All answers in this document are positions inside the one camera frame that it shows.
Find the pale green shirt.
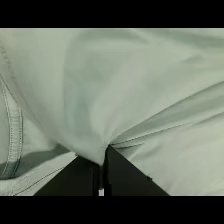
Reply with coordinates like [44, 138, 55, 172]
[0, 27, 224, 197]

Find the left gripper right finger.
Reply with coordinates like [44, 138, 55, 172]
[102, 144, 170, 197]

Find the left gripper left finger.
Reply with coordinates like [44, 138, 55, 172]
[33, 154, 101, 197]

